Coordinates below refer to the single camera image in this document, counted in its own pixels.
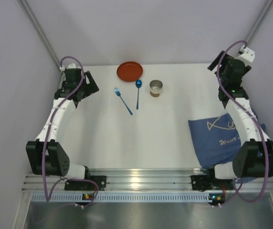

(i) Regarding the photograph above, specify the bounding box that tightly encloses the blue metal fork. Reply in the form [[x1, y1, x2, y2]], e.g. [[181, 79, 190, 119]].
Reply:
[[114, 87, 133, 115]]

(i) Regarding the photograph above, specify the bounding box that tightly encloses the orange round plate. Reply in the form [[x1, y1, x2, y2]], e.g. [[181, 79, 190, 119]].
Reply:
[[116, 62, 143, 83]]

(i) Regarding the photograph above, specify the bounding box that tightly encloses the blue metal spoon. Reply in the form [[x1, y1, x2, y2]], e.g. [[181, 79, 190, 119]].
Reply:
[[136, 79, 142, 110]]

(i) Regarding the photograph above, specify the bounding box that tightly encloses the metal cup with brown base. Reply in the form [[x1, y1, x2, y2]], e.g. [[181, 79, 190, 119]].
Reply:
[[149, 80, 163, 97]]

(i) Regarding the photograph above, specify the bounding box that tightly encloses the blue fish-print placemat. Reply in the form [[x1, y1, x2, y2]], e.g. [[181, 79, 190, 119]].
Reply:
[[188, 113, 267, 184]]

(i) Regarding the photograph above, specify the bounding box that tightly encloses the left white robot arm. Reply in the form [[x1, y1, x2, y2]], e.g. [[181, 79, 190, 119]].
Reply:
[[26, 63, 99, 179]]

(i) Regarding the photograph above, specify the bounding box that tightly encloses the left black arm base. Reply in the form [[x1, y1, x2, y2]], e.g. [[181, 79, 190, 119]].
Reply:
[[64, 176, 106, 191]]

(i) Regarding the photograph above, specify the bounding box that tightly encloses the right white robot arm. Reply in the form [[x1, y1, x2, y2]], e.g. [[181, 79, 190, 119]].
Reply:
[[208, 45, 273, 179]]

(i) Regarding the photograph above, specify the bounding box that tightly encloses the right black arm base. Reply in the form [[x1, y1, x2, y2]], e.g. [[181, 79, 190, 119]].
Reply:
[[190, 175, 233, 192]]

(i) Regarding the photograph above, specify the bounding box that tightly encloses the right aluminium frame post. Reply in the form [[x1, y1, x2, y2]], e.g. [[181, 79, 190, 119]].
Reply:
[[245, 0, 273, 45]]

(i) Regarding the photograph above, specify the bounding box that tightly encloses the aluminium frame post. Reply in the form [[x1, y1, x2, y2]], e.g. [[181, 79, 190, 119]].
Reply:
[[17, 0, 60, 69], [245, 0, 273, 45]]

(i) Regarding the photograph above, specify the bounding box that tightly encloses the left aluminium frame post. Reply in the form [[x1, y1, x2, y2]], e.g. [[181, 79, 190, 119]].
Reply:
[[17, 0, 60, 69]]

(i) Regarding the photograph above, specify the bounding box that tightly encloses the aluminium mounting rail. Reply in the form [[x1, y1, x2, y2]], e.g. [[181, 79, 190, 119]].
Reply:
[[22, 168, 273, 192]]

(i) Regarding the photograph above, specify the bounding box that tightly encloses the slotted grey cable duct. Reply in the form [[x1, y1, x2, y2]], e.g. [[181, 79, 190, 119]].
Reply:
[[31, 193, 225, 203]]

